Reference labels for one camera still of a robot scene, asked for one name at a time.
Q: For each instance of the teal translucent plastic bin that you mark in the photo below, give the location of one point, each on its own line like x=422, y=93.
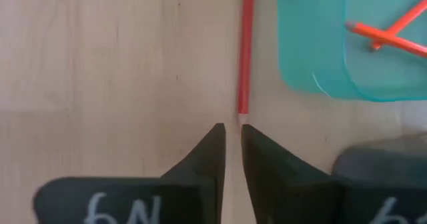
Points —
x=310, y=50

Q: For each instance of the red pencil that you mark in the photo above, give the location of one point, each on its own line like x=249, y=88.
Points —
x=246, y=50

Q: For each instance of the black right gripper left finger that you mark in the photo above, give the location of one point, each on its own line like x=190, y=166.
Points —
x=187, y=190

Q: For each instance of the orange pencil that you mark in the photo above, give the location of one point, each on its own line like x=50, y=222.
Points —
x=410, y=15
x=367, y=32

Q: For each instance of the grey translucent plastic bin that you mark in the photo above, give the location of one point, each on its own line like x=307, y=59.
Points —
x=383, y=160

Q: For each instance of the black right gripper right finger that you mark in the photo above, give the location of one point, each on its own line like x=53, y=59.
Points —
x=283, y=190

